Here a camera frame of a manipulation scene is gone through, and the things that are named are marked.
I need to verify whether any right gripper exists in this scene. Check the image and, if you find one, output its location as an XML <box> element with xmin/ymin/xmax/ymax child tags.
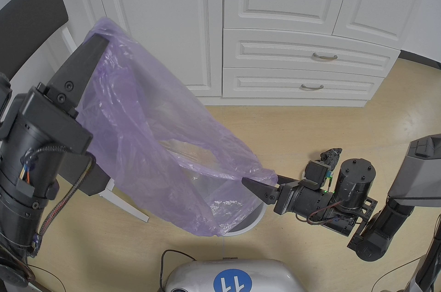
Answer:
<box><xmin>242</xmin><ymin>175</ymin><xmax>336</xmax><ymax>219</ymax></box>

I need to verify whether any white trash bin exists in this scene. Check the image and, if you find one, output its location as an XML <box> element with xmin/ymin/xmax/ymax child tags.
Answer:
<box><xmin>157</xmin><ymin>139</ymin><xmax>266</xmax><ymax>237</ymax></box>

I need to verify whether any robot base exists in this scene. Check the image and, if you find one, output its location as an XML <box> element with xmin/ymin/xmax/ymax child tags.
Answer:
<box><xmin>166</xmin><ymin>258</ymin><xmax>304</xmax><ymax>292</ymax></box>

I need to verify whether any black plastic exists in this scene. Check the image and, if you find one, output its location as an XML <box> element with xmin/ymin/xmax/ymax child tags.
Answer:
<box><xmin>320</xmin><ymin>147</ymin><xmax>342</xmax><ymax>167</ymax></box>

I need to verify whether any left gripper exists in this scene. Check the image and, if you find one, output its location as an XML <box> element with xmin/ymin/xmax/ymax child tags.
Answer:
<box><xmin>0</xmin><ymin>35</ymin><xmax>111</xmax><ymax>213</ymax></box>

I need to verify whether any purple plastic bag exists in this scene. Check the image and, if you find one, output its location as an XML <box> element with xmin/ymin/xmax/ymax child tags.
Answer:
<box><xmin>77</xmin><ymin>17</ymin><xmax>279</xmax><ymax>238</ymax></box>

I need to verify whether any thin black cable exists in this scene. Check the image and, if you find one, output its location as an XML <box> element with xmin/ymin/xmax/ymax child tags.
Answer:
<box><xmin>374</xmin><ymin>256</ymin><xmax>425</xmax><ymax>292</ymax></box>

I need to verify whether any white chair with grey seat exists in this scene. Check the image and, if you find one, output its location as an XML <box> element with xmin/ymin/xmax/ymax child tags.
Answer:
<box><xmin>0</xmin><ymin>0</ymin><xmax>150</xmax><ymax>223</ymax></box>

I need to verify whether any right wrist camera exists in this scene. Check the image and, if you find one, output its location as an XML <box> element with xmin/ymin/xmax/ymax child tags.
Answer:
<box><xmin>299</xmin><ymin>160</ymin><xmax>333</xmax><ymax>191</ymax></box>

